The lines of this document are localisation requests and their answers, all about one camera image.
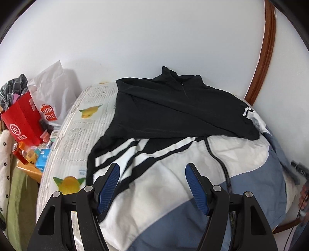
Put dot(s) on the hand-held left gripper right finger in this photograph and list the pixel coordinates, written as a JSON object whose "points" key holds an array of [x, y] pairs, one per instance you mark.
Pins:
{"points": [[196, 186]]}

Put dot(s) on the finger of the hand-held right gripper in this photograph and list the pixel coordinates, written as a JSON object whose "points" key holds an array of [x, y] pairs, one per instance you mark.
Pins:
{"points": [[297, 171]]}

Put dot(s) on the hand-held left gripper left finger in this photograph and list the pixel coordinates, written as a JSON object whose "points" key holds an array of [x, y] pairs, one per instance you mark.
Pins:
{"points": [[109, 184]]}

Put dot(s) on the black white blue jacket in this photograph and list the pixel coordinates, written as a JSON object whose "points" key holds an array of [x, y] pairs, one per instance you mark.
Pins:
{"points": [[169, 108]]}

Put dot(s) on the person's right hand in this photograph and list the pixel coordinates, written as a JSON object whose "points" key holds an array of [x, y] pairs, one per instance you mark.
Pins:
{"points": [[303, 198]]}

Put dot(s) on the blue small box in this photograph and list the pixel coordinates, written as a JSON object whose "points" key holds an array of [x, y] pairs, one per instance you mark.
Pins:
{"points": [[43, 158]]}

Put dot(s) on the wooden side table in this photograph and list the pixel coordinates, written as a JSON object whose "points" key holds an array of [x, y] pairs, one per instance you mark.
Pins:
{"points": [[29, 170]]}

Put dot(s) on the green cloth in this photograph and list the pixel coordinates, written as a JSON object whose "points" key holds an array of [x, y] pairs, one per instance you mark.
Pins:
{"points": [[21, 205]]}

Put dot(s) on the orange plastic item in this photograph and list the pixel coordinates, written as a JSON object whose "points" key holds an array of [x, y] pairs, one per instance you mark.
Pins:
{"points": [[19, 152]]}

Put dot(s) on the white dotted cloth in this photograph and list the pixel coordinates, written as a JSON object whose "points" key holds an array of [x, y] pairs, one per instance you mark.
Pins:
{"points": [[5, 164]]}

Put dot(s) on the red paper bag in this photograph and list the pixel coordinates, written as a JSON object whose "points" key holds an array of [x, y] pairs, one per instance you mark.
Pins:
{"points": [[23, 120]]}

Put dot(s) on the white plastic bag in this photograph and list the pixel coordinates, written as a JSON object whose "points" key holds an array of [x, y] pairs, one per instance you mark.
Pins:
{"points": [[52, 89]]}

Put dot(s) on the dark plaid cloth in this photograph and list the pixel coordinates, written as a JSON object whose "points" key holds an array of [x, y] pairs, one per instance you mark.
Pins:
{"points": [[12, 88]]}

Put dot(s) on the brown wooden door frame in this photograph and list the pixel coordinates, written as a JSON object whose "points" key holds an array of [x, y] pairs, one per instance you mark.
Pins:
{"points": [[266, 48]]}

